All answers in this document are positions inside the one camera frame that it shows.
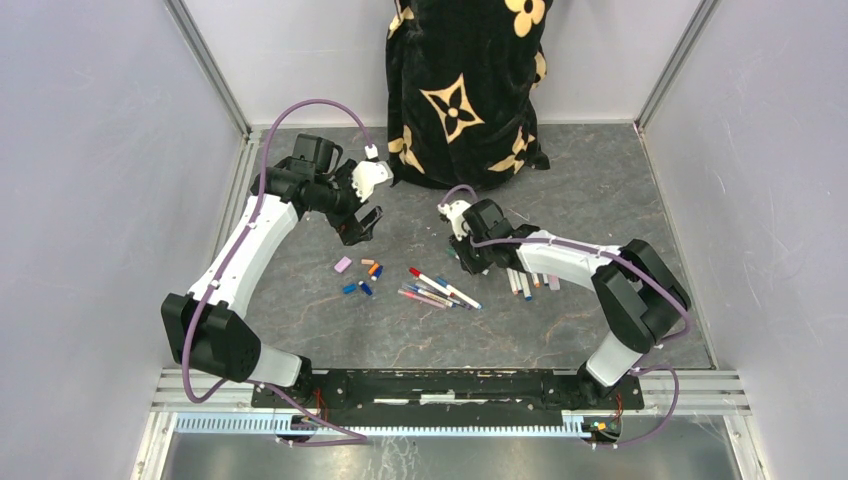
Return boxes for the aluminium frame rail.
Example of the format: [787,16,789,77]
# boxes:
[151,369,751,438]

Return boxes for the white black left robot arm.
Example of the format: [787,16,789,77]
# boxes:
[161,134,393,408]

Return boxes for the blue long nib marker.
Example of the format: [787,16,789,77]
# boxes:
[402,283,470,309]

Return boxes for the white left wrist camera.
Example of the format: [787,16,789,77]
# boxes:
[351,144,394,202]

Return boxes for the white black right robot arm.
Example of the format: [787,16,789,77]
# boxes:
[438,199,693,408]

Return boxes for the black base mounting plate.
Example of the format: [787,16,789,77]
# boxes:
[285,368,645,427]

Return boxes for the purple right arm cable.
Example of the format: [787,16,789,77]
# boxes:
[437,184,694,450]

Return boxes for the light blue cap marker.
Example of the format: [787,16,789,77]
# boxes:
[436,277,482,310]

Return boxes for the black floral plush blanket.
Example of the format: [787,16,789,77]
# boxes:
[385,0,552,190]

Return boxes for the pink highlighter cap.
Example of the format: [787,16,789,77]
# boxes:
[333,256,352,273]

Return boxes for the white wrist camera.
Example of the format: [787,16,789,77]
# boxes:
[437,200,471,241]
[351,144,394,202]

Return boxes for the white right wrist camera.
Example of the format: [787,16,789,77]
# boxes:
[437,200,471,241]

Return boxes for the pink pen clear cap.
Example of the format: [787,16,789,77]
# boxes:
[397,289,448,309]

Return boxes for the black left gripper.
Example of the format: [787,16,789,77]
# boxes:
[309,160,383,246]

